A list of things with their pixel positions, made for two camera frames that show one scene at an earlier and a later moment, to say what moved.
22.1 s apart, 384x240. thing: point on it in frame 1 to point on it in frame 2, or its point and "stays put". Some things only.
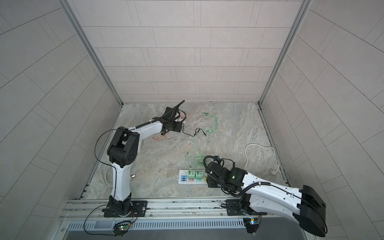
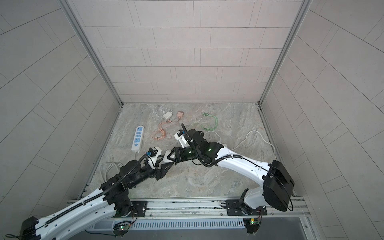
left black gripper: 179,127 to 160,173
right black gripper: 210,184 to 179,153
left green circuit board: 121,228 stays put
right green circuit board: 251,224 stays put
